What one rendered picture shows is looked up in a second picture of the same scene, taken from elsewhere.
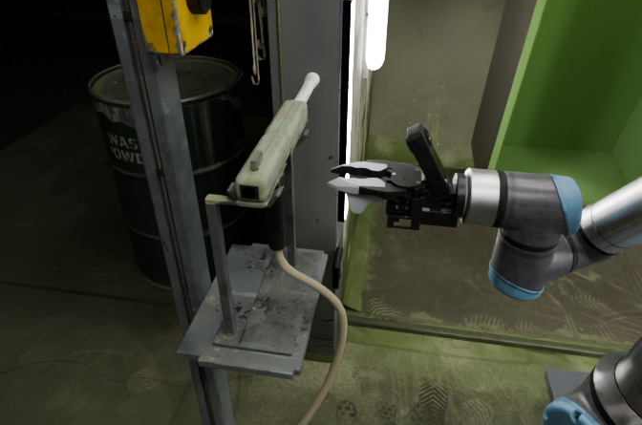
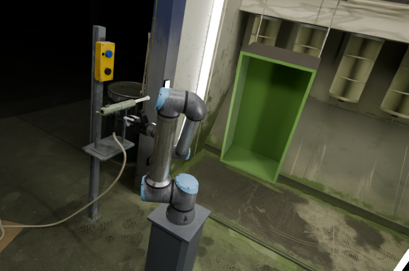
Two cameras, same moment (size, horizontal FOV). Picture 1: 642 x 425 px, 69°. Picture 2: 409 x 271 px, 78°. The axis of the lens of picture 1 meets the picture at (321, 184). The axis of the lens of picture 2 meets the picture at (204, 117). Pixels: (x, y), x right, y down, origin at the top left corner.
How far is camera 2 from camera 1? 126 cm
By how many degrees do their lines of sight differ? 15
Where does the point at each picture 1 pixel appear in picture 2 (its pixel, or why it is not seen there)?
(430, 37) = not seen: hidden behind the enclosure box
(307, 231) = (145, 145)
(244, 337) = (97, 150)
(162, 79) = (98, 85)
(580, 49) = (266, 118)
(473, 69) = not seen: hidden behind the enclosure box
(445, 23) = not seen: hidden behind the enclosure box
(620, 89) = (282, 137)
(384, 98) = (220, 121)
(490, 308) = (212, 204)
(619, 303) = (263, 221)
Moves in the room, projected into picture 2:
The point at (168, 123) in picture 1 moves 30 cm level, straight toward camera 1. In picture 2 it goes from (97, 94) to (79, 109)
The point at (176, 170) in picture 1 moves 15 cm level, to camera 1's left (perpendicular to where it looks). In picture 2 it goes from (96, 105) to (79, 100)
